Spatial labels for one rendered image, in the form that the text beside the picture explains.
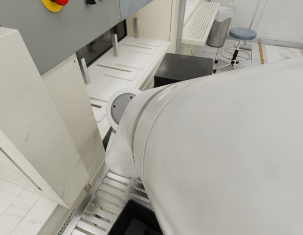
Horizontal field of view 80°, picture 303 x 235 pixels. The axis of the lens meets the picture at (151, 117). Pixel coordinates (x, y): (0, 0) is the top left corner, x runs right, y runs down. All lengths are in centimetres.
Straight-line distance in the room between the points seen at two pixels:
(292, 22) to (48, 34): 428
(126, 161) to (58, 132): 29
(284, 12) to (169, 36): 300
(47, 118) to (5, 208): 43
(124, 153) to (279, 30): 436
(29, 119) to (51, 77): 14
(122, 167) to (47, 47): 35
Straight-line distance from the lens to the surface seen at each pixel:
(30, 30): 49
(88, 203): 84
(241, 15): 435
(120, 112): 32
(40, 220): 76
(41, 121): 48
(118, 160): 27
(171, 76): 96
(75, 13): 59
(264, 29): 445
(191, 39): 189
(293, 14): 446
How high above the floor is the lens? 151
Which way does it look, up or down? 44 degrees down
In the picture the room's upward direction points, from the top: straight up
